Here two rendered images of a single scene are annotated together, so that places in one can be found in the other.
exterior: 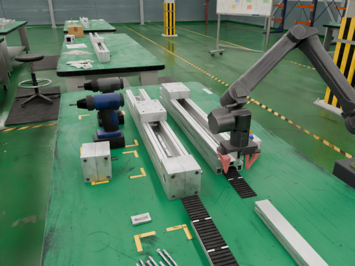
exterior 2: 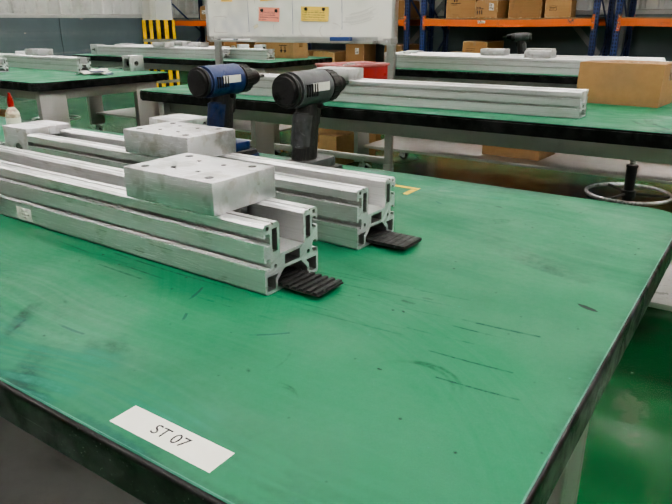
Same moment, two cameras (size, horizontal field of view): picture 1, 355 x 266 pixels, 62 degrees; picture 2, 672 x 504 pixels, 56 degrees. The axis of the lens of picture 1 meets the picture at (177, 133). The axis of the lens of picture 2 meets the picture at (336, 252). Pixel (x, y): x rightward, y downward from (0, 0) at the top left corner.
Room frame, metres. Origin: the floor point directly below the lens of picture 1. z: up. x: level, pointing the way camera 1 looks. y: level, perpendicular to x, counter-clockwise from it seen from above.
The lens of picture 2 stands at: (2.22, -0.34, 1.08)
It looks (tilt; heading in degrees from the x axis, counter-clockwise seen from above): 20 degrees down; 142
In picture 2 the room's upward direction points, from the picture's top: straight up
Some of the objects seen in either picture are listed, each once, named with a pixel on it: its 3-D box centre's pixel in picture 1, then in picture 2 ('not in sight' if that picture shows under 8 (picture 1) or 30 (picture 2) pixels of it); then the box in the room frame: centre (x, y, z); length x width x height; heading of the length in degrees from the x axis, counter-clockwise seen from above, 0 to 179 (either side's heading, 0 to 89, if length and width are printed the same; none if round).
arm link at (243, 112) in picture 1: (239, 120); not in sight; (0.82, -0.18, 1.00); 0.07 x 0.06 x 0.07; 114
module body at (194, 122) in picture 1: (190, 119); (88, 199); (1.25, -0.06, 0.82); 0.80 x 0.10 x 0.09; 17
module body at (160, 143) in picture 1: (150, 123); (183, 175); (1.19, 0.12, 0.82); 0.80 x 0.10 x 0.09; 17
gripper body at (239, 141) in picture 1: (239, 138); not in sight; (0.82, -0.19, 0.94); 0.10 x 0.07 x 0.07; 107
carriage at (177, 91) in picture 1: (175, 93); (200, 191); (1.49, 0.01, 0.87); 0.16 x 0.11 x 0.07; 17
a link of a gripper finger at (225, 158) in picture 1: (230, 159); not in sight; (0.81, -0.17, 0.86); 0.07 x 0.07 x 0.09; 17
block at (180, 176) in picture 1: (184, 176); (34, 147); (0.77, -0.02, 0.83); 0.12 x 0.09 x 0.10; 107
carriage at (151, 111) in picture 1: (149, 113); (180, 148); (1.19, 0.12, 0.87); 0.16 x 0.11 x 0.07; 17
